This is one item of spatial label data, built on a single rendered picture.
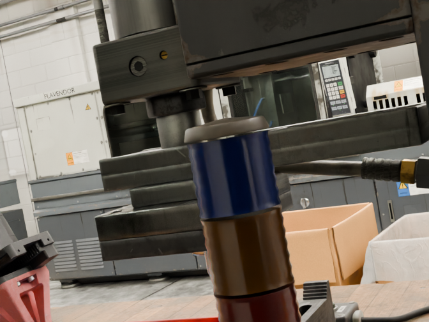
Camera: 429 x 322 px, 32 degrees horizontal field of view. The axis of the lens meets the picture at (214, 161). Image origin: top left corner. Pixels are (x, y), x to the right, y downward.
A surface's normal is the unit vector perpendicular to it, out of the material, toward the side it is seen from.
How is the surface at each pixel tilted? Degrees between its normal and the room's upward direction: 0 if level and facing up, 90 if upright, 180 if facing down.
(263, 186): 104
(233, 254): 76
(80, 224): 90
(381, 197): 90
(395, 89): 49
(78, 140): 90
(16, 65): 90
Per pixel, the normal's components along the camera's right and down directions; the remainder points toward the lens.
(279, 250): 0.74, 0.15
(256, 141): 0.56, -0.31
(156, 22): -0.03, 0.06
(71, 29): -0.45, 0.12
